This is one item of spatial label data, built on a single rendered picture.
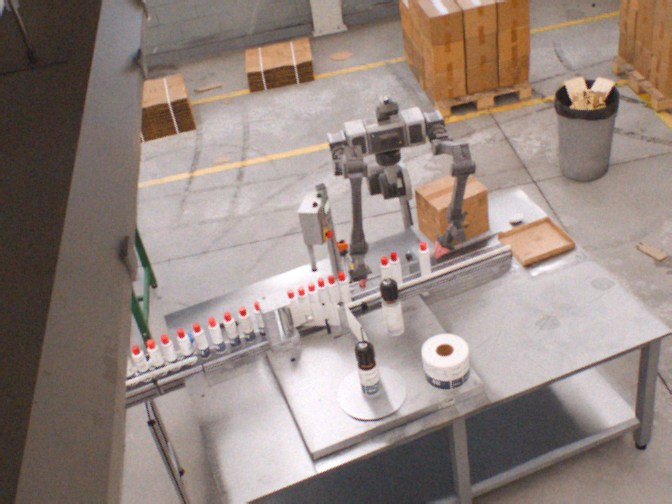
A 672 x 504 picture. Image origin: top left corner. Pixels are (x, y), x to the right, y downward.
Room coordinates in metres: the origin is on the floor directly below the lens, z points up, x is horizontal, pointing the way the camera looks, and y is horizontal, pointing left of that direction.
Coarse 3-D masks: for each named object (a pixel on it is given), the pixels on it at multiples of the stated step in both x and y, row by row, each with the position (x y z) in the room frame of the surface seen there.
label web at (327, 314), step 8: (296, 304) 3.05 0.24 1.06; (304, 304) 3.04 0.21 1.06; (312, 304) 3.03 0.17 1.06; (320, 304) 3.02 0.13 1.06; (328, 304) 3.01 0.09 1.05; (336, 304) 3.01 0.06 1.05; (296, 312) 3.05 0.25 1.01; (304, 312) 3.04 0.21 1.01; (312, 312) 3.03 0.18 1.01; (320, 312) 3.03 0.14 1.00; (328, 312) 3.02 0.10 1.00; (336, 312) 3.01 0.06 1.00; (296, 320) 3.06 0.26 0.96; (304, 320) 3.05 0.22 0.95; (320, 320) 3.03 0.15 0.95; (328, 320) 3.01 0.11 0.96; (336, 320) 3.01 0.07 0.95; (352, 320) 2.92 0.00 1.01; (328, 328) 3.00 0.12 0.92; (352, 328) 2.94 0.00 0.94; (360, 336) 2.85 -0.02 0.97
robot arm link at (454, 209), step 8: (472, 160) 3.23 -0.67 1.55; (456, 176) 3.22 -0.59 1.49; (464, 176) 3.21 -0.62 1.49; (456, 184) 3.24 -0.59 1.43; (464, 184) 3.23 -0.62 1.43; (456, 192) 3.26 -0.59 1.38; (456, 200) 3.27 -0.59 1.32; (448, 208) 3.35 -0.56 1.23; (456, 208) 3.30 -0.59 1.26; (456, 216) 3.33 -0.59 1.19
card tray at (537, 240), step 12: (516, 228) 3.56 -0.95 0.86; (528, 228) 3.57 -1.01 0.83; (540, 228) 3.56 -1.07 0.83; (552, 228) 3.54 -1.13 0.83; (504, 240) 3.51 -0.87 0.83; (516, 240) 3.49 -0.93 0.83; (528, 240) 3.48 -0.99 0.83; (540, 240) 3.46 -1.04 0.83; (552, 240) 3.44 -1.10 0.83; (564, 240) 3.42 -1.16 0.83; (516, 252) 3.40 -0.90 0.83; (528, 252) 3.38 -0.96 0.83; (540, 252) 3.36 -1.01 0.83; (552, 252) 3.32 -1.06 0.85; (528, 264) 3.29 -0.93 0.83
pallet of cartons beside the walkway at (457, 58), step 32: (416, 0) 6.74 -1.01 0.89; (448, 0) 6.61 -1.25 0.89; (480, 0) 6.49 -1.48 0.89; (512, 0) 6.40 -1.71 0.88; (416, 32) 6.87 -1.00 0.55; (448, 32) 6.35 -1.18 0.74; (480, 32) 6.38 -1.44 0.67; (512, 32) 6.38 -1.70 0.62; (416, 64) 6.95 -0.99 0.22; (448, 64) 6.35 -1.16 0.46; (480, 64) 6.38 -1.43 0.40; (512, 64) 6.39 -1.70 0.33; (448, 96) 6.35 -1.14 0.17; (480, 96) 6.33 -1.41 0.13
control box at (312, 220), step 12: (312, 192) 3.33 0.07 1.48; (324, 192) 3.31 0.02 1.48; (312, 204) 3.24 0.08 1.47; (300, 216) 3.19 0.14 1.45; (312, 216) 3.17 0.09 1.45; (324, 216) 3.23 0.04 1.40; (312, 228) 3.18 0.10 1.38; (324, 228) 3.20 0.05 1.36; (312, 240) 3.18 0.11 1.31; (324, 240) 3.17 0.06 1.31
